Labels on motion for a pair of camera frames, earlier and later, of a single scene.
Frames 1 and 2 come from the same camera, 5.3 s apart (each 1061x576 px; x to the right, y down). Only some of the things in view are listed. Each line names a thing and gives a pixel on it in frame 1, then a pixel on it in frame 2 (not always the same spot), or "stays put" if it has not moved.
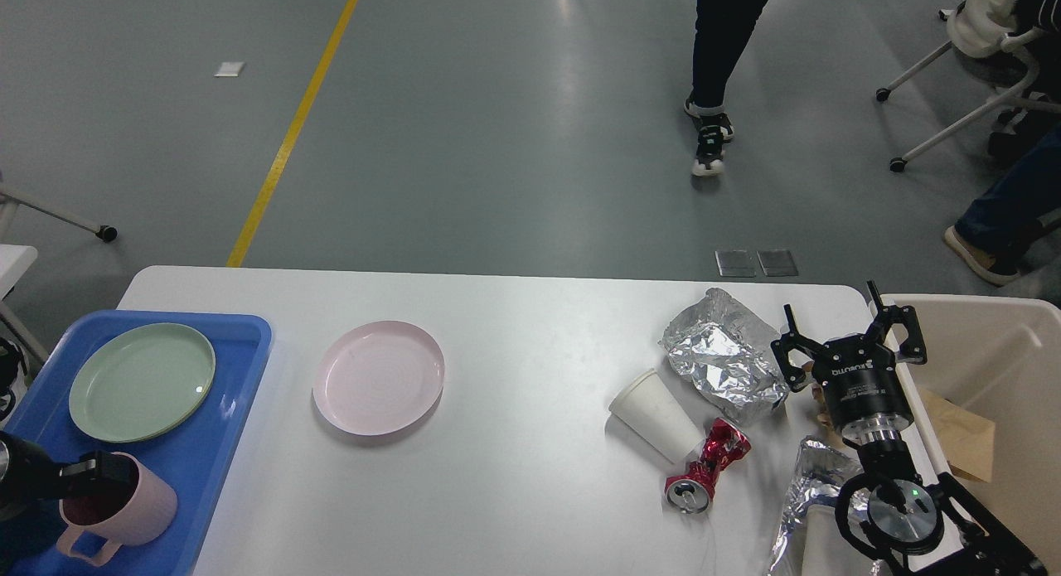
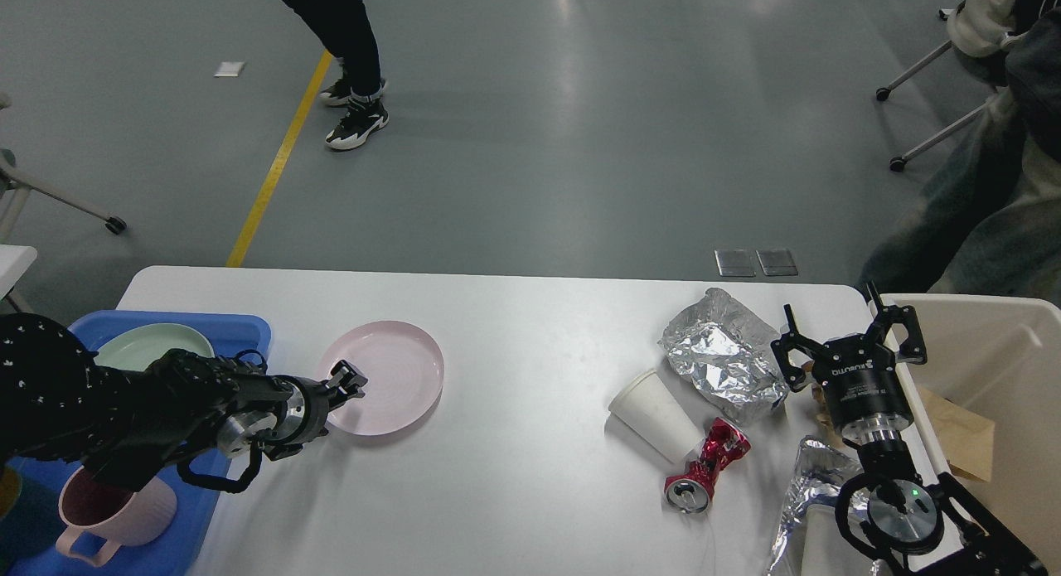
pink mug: [136, 515] stays put
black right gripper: [862, 389] stays put
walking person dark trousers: [728, 12] -> [336, 13]
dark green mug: [25, 536] stays put
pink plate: [379, 378] stays put
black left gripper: [30, 477] -> [308, 403]
